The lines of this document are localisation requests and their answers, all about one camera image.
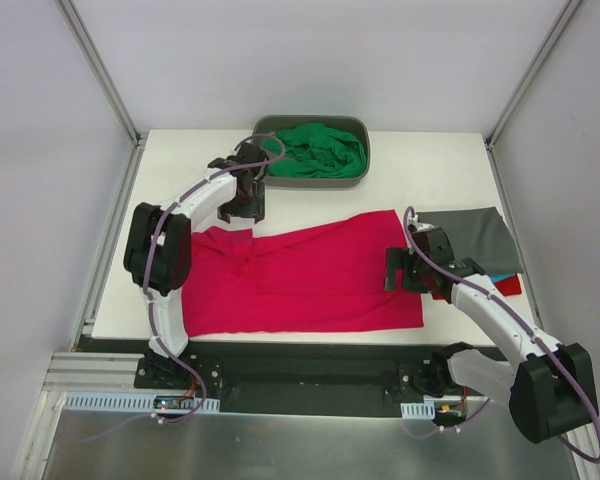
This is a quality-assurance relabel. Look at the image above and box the magenta t shirt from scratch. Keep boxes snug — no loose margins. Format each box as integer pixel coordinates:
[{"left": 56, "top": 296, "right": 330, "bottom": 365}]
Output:
[{"left": 182, "top": 210, "right": 424, "bottom": 337}]

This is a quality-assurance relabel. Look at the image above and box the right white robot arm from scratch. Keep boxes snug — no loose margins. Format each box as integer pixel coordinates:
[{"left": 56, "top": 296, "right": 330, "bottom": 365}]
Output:
[{"left": 385, "top": 221, "right": 600, "bottom": 443}]

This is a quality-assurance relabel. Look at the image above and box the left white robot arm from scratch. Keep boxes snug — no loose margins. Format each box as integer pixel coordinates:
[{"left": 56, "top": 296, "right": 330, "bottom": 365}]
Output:
[{"left": 123, "top": 141, "right": 269, "bottom": 389}]

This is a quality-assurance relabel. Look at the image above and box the grey plastic bin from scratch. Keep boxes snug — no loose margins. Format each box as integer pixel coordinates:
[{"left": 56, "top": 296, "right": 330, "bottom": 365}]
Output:
[{"left": 253, "top": 115, "right": 370, "bottom": 189}]

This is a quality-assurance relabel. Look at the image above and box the green t shirt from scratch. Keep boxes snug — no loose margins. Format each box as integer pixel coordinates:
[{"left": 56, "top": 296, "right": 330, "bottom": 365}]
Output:
[{"left": 268, "top": 123, "right": 368, "bottom": 179}]

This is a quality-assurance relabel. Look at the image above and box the folded grey t shirt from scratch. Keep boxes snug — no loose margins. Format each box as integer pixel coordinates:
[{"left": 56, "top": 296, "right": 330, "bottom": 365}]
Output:
[{"left": 418, "top": 207, "right": 524, "bottom": 275}]

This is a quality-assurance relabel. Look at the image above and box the folded teal t shirt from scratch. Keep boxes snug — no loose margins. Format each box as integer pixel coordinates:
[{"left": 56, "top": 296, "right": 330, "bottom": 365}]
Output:
[{"left": 489, "top": 273, "right": 515, "bottom": 283}]

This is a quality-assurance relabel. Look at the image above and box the folded red t shirt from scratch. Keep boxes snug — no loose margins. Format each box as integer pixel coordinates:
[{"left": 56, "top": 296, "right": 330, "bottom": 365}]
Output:
[{"left": 494, "top": 275, "right": 523, "bottom": 297}]

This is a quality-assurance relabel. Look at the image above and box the left aluminium frame post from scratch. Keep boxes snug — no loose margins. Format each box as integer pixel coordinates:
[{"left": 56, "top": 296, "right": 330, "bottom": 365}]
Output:
[{"left": 55, "top": 0, "right": 142, "bottom": 146}]

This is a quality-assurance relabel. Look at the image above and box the aluminium frame post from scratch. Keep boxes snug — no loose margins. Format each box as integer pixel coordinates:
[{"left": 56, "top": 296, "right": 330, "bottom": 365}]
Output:
[
  {"left": 55, "top": 0, "right": 142, "bottom": 146},
  {"left": 484, "top": 0, "right": 585, "bottom": 151}
]

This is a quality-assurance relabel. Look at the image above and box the right perforated cable duct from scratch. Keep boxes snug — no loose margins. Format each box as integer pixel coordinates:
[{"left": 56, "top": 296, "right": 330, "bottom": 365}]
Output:
[{"left": 400, "top": 400, "right": 436, "bottom": 421}]

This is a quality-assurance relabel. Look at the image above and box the perforated cable duct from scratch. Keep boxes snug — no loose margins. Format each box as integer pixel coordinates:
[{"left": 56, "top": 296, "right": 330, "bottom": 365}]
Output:
[
  {"left": 64, "top": 392, "right": 220, "bottom": 415},
  {"left": 400, "top": 400, "right": 436, "bottom": 421}
]

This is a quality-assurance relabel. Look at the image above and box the left aluminium rail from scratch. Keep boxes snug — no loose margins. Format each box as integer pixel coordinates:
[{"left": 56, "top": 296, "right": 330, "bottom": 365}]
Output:
[{"left": 43, "top": 352, "right": 140, "bottom": 392}]

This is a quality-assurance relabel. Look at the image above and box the left perforated cable duct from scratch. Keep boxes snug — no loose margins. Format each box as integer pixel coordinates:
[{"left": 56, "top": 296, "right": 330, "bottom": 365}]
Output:
[{"left": 64, "top": 392, "right": 220, "bottom": 415}]

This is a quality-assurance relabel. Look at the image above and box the right aluminium frame post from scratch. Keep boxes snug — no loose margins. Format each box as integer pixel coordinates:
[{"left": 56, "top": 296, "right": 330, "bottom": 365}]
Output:
[{"left": 484, "top": 0, "right": 585, "bottom": 151}]

